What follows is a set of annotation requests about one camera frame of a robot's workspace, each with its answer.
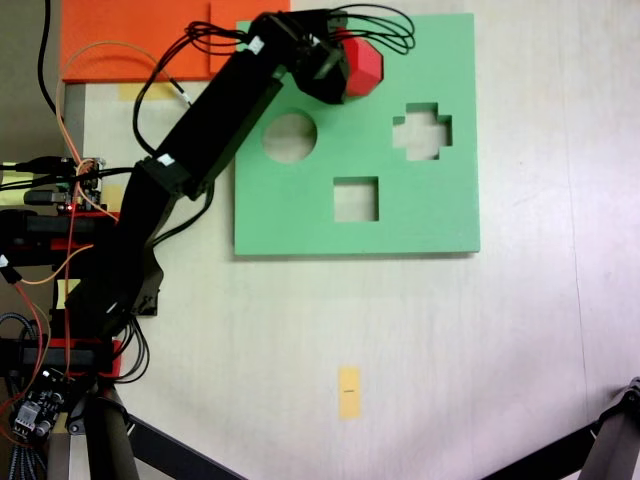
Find yellow tape position marker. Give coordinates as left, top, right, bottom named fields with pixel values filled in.
left=337, top=365, right=362, bottom=421

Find grey metal frame bar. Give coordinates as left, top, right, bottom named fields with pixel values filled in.
left=62, top=82, right=88, bottom=157

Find green shape sorting board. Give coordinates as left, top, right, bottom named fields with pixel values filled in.
left=232, top=13, right=483, bottom=260

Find black red table clamp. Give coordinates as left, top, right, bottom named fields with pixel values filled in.
left=0, top=337, right=125, bottom=380
left=0, top=208, right=122, bottom=252

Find orange and black thin wire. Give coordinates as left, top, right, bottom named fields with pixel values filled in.
left=54, top=40, right=217, bottom=250

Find black gripper motor wires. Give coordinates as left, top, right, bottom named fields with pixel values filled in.
left=343, top=3, right=418, bottom=57

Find thick black cable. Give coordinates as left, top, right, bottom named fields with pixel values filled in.
left=40, top=0, right=59, bottom=119

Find black tripod leg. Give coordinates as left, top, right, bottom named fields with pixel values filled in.
left=578, top=376, right=640, bottom=480
left=124, top=413, right=247, bottom=480
left=83, top=394, right=140, bottom=480
left=478, top=423, right=601, bottom=480

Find large orange foam block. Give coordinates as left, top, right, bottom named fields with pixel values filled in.
left=59, top=0, right=236, bottom=84

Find red octagonal pillar block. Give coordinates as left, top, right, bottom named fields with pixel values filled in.
left=341, top=35, right=386, bottom=100

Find yellow masking tape strip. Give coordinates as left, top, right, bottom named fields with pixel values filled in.
left=117, top=82, right=175, bottom=102

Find black usb cable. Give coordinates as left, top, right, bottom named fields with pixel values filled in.
left=0, top=156, right=69, bottom=181

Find black elbow motor wires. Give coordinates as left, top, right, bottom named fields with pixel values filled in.
left=131, top=19, right=252, bottom=155

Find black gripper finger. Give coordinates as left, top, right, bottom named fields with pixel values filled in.
left=322, top=78, right=351, bottom=106
left=327, top=24, right=357, bottom=47

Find yellow sticky note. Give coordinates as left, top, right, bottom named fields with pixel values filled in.
left=0, top=169, right=32, bottom=204

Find braided black white cable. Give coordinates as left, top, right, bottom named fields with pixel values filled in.
left=0, top=443, right=49, bottom=480

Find small yellow paper tag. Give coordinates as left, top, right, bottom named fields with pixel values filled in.
left=55, top=278, right=82, bottom=311

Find small power converter board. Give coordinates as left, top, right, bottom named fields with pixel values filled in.
left=8, top=368, right=77, bottom=444

